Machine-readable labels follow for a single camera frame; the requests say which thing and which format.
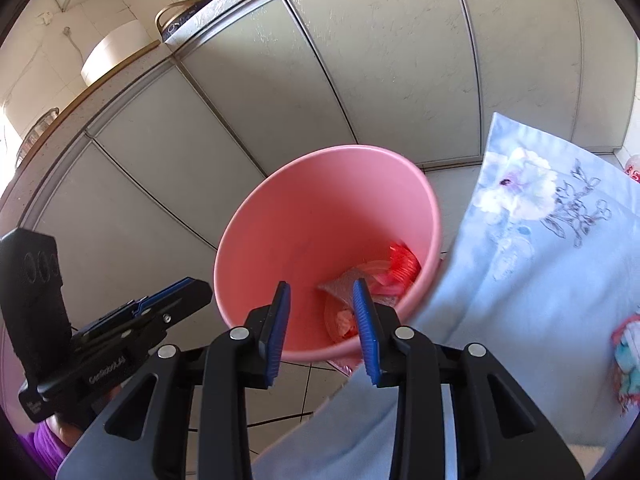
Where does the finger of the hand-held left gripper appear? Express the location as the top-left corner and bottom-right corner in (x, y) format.
(75, 280), (214, 361)
(72, 276), (197, 344)

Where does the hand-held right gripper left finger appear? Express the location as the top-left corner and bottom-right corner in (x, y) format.
(104, 281), (292, 480)

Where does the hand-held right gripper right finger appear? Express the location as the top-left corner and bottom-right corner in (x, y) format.
(351, 279), (547, 480)

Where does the pink plastic bucket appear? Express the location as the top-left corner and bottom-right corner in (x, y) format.
(214, 145), (443, 364)

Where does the person's left hand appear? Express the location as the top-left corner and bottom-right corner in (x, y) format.
(52, 382), (123, 448)

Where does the silver foil packet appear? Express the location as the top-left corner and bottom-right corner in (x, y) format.
(317, 267), (382, 307)

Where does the red plastic wrapper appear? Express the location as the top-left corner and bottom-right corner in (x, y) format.
(375, 242), (422, 295)

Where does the light blue floral cloth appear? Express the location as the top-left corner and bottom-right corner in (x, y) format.
(252, 112), (640, 480)

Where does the white round container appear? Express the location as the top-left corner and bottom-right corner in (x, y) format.
(80, 17), (154, 89)

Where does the row of grey cabinet doors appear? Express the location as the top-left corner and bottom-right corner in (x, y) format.
(20, 0), (640, 361)

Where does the dark blue induction cooker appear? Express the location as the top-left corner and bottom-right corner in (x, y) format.
(155, 0), (227, 44)

